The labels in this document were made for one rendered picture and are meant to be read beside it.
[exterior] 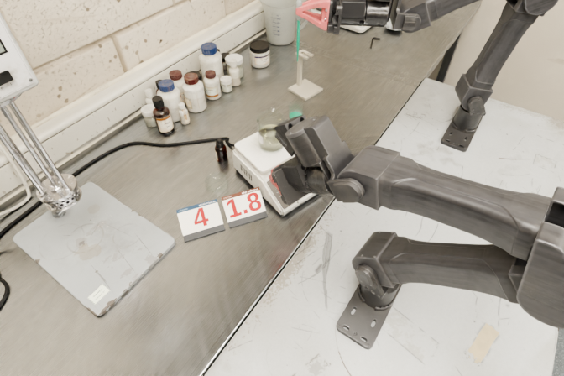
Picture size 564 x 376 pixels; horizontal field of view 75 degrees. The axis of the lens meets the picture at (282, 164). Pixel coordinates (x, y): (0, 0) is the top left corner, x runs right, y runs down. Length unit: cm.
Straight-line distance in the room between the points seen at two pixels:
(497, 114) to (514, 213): 83
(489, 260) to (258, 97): 84
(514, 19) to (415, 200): 59
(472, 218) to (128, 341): 60
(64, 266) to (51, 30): 53
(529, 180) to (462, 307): 42
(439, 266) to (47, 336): 67
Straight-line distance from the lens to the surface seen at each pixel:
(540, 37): 212
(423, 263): 58
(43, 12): 102
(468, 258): 55
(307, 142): 54
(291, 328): 73
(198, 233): 83
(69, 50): 107
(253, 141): 89
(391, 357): 74
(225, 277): 78
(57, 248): 92
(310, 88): 121
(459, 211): 48
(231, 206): 84
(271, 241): 81
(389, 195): 50
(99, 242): 89
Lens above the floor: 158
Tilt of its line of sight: 46 degrees down
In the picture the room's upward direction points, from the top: straight up
